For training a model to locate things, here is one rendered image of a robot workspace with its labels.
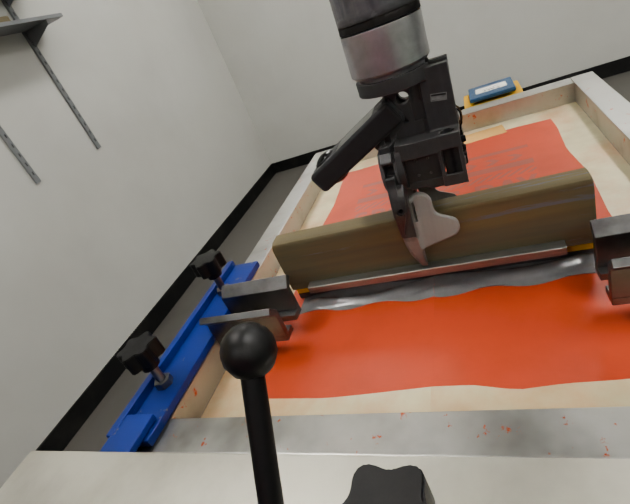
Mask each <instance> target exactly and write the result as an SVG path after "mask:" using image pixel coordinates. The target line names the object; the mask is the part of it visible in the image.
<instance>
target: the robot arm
mask: <svg viewBox="0 0 630 504"><path fill-rule="evenodd" d="M329 2H330V5H331V9H332V12H333V15H334V19H335V22H336V26H337V29H338V32H339V36H340V37H341V38H340V40H341V43H342V47H343V50H344V54H345V57H346V61H347V64H348V67H349V71H350V74H351V78H352V79H353V80H355V81H358V82H357V83H356V87H357V90H358V93H359V97H360V98H361V99H373V98H378V97H382V99H381V100H380V101H379V102H378V103H377V104H376V105H375V106H374V107H373V108H372V109H371V110H370V111H369V112H368V113H367V114H366V115H365V116H364V117H363V118H362V119H361V120H360V121H359V122H358V123H357V124H356V125H355V126H354V127H353V128H352V129H351V130H350V131H349V132H348V133H347V134H346V135H345V136H344V137H343V138H342V139H341V140H340V141H339V142H338V143H337V144H336V145H335V146H334V147H333V148H332V149H330V150H328V151H325V152H324V153H322V154H321V155H320V157H319V158H318V160H317V164H316V169H315V170H314V172H313V174H312V176H311V180H312V181H313V182H314V183H315V184H316V185H317V186H318V187H319V188H320V189H322V190H323V191H329V190H330V189H331V188H332V187H333V186H334V185H335V184H336V183H339V182H341V181H343V180H344V179H345V178H346V177H347V175H348V173H349V171H350V170H351V169H352V168H353V167H354V166H355V165H356V164H357V163H359V162H360V161H361V160H362V159H363V158H364V157H365V156H366V155H367V154H368V153H369V152H370V151H371V150H372V149H373V148H375V149H376V150H378V153H377V159H378V165H379V169H380V173H381V178H382V181H383V184H384V187H385V189H386V191H387V192H388V196H389V200H390V204H391V208H392V212H393V215H394V218H395V221H396V223H397V226H398V229H399V231H400V234H401V237H402V238H403V240H404V242H405V245H406V247H407V248H408V250H409V252H410V253H411V255H412V256H413V257H414V258H415V259H416V260H417V261H418V262H419V263H420V264H421V265H422V266H427V265H428V261H427V257H426V253H425V248H426V247H428V246H431V245H433V244H436V243H438V242H440V241H443V240H445V239H448V238H450V237H452V236H455V235H456V234H457V233H458V232H459V230H460V224H459V221H458V219H457V218H455V217H453V216H449V215H445V214H441V213H438V212H436V211H435V209H434V207H433V203H432V201H435V200H439V199H444V198H448V197H453V196H456V195H455V194H454V193H450V192H444V191H439V190H437V189H436V188H435V187H440V186H445V187H446V186H450V185H455V184H460V183H465V182H469V178H468V173H467V168H466V164H467V163H469V162H468V154H467V148H466V144H464V142H465V141H466V136H465V135H464V131H463V128H462V123H463V121H462V120H463V116H462V111H461V109H460V107H459V106H457V105H456V104H455V99H454V93H453V88H452V83H451V78H450V72H449V64H448V59H447V53H446V54H443V55H440V56H437V57H434V58H431V59H428V57H427V56H428V54H429V52H430V49H429V44H428V39H427V35H426V30H425V25H424V20H423V15H422V10H421V7H420V6H421V5H420V0H329ZM399 92H406V93H407V94H408V96H407V97H401V96H400V95H399ZM456 107H457V108H456ZM458 112H459V114H460V119H459V114H458ZM445 166H446V169H447V172H445ZM417 189H418V191H419V192H418V191H417ZM414 207H415V209H414ZM415 211H416V214H415ZM416 215H417V219H416Z"/></svg>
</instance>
